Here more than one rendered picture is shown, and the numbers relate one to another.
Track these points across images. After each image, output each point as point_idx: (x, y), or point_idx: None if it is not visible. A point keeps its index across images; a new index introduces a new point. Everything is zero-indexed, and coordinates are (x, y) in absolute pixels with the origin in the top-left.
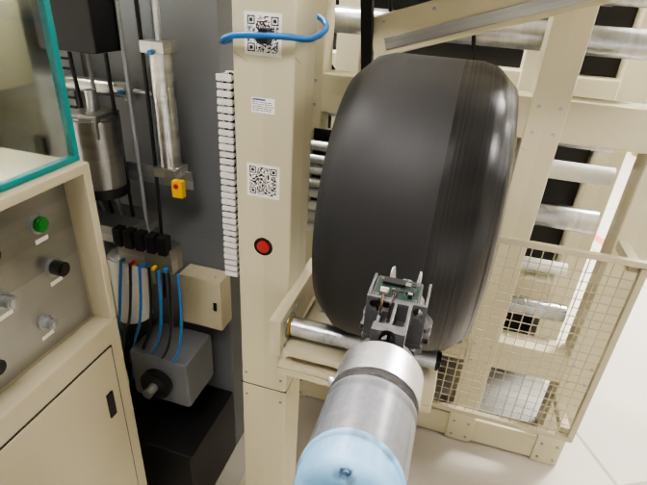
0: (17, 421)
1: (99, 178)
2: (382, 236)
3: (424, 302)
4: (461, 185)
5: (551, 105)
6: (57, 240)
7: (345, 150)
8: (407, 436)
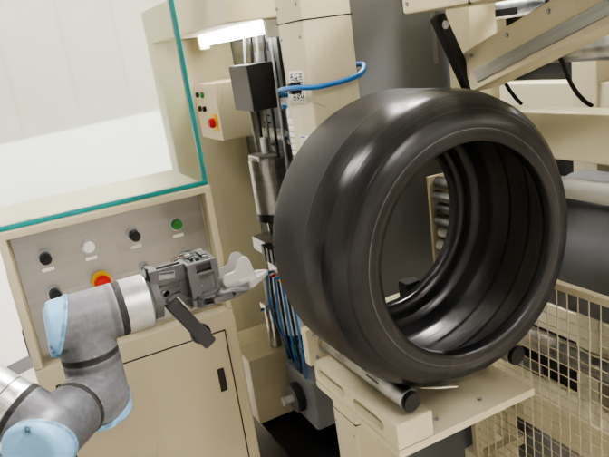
0: (139, 350)
1: (262, 204)
2: (287, 240)
3: (246, 282)
4: (323, 198)
5: None
6: (190, 238)
7: (286, 171)
8: (91, 310)
